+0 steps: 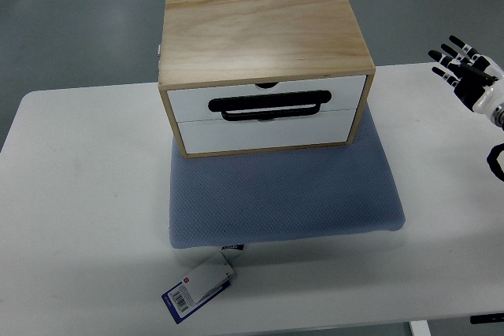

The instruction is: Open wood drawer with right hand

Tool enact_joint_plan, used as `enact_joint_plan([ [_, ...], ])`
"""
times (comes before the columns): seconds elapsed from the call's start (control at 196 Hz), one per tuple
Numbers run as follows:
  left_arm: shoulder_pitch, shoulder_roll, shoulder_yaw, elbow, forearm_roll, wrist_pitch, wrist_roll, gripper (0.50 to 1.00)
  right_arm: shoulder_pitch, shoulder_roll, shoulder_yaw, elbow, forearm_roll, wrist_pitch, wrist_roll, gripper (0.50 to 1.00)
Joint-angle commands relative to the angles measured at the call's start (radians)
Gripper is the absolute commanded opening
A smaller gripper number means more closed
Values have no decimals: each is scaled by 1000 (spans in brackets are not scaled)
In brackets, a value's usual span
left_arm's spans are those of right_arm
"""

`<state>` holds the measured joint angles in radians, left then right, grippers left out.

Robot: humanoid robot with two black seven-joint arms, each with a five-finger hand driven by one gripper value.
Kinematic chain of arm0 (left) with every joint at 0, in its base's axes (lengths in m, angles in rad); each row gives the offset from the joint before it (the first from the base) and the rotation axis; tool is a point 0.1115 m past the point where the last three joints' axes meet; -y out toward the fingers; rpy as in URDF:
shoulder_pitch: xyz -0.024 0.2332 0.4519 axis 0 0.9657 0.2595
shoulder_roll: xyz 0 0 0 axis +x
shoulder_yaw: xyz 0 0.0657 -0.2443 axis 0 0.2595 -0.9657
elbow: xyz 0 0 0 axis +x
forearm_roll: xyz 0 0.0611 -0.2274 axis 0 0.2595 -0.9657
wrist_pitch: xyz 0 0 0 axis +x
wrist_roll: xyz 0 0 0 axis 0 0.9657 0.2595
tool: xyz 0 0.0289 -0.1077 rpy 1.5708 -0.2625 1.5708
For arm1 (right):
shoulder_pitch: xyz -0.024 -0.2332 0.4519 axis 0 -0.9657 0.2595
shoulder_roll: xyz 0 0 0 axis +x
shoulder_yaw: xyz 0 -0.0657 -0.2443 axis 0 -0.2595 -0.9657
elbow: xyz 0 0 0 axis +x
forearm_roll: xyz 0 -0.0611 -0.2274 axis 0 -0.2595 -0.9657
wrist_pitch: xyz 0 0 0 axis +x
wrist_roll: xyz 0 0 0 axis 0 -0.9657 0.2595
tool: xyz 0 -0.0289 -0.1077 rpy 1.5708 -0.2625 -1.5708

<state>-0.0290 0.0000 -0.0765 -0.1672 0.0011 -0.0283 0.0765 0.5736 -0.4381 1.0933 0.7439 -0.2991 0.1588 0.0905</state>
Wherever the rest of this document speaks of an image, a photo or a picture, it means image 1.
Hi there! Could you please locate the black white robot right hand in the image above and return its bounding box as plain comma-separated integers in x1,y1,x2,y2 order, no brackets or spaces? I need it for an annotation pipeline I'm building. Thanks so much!
428,35,503,122

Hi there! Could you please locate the black drawer handle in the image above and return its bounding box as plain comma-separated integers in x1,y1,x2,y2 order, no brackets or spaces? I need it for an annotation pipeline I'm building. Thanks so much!
208,90,332,122

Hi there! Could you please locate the white drawer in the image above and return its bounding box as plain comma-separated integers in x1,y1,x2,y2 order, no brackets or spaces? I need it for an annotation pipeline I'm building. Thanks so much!
168,76,366,122

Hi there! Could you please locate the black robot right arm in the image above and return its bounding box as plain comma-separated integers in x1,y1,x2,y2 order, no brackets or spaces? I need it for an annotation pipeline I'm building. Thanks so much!
491,104,504,129

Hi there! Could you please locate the wooden drawer cabinet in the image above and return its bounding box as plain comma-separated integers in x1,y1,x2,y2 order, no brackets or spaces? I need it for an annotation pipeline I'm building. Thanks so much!
158,0,376,158

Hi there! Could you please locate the blue grey cushion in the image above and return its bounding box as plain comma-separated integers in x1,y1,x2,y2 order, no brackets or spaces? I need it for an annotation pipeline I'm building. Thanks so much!
169,111,406,249

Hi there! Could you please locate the black table controller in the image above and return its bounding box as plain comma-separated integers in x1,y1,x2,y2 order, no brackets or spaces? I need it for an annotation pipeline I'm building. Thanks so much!
470,312,504,325

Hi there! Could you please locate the white table leg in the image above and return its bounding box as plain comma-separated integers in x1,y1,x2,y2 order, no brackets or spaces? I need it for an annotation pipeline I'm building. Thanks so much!
409,320,432,336

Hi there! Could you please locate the white blue product tag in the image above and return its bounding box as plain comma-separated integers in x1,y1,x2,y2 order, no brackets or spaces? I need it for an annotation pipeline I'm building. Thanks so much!
161,252,235,324

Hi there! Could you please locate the black cable loop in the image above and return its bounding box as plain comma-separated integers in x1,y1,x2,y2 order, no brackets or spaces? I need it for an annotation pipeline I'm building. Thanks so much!
486,143,504,182

